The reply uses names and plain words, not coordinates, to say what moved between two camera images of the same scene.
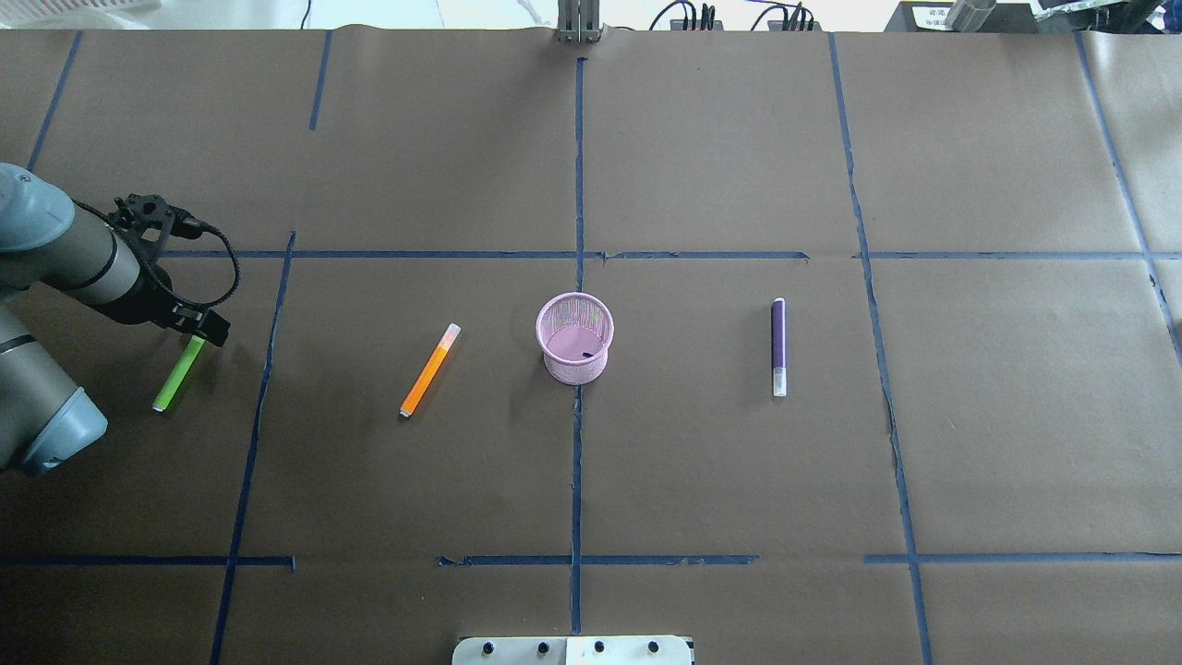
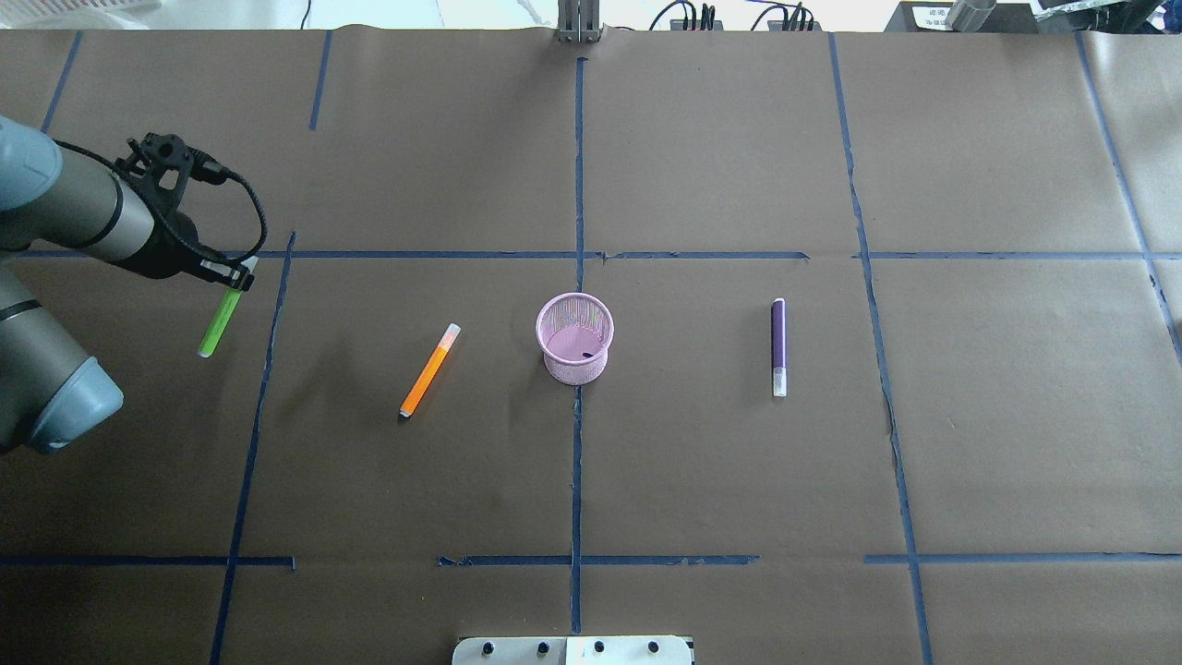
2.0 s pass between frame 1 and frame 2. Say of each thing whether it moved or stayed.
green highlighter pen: moved
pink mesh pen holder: stayed
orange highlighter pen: stayed
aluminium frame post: stayed
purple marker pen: stayed
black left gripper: moved
